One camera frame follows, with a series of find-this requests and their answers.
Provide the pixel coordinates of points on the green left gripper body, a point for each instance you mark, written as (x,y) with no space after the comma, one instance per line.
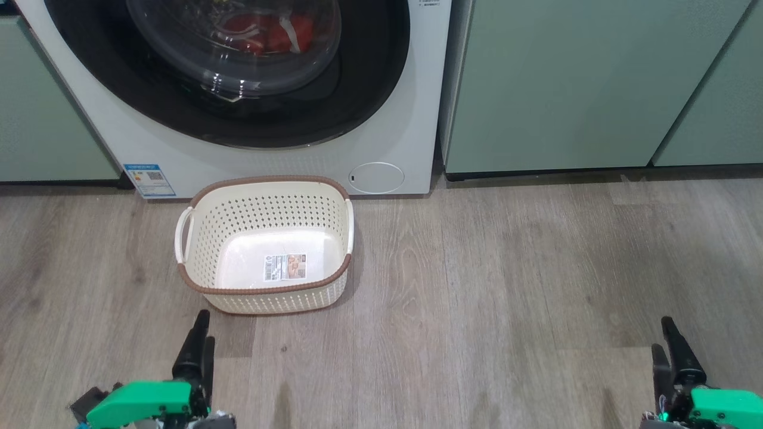
(143,402)

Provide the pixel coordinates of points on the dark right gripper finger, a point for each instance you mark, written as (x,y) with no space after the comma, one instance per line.
(661,372)
(684,363)

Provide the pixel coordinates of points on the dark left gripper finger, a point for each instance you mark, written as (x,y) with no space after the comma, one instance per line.
(192,354)
(208,369)

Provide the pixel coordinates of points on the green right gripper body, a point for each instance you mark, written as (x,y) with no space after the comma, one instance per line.
(727,408)

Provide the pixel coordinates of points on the red white sports garment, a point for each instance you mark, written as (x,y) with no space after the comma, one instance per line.
(280,37)

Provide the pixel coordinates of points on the black washing machine door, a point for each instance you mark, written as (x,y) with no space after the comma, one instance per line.
(369,65)

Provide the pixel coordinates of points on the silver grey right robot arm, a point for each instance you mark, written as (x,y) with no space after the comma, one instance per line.
(656,424)

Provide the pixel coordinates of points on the cream perforated plastic laundry basket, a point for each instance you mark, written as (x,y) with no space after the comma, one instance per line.
(262,208)

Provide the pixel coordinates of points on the narrow pale green cabinet door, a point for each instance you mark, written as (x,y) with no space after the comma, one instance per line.
(721,101)

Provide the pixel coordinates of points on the wide pale green cabinet door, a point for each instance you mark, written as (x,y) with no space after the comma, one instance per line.
(566,83)

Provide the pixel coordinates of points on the white front-load washing machine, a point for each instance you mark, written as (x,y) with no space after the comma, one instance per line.
(381,107)

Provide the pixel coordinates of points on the paper product label sticker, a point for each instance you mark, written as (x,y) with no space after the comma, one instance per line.
(285,267)

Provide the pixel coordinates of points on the blue white energy label sticker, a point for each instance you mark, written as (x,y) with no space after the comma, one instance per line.
(150,181)

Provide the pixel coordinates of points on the round white filter cover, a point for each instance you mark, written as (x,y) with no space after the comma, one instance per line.
(375,177)

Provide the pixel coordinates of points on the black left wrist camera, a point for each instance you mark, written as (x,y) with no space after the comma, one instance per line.
(86,405)

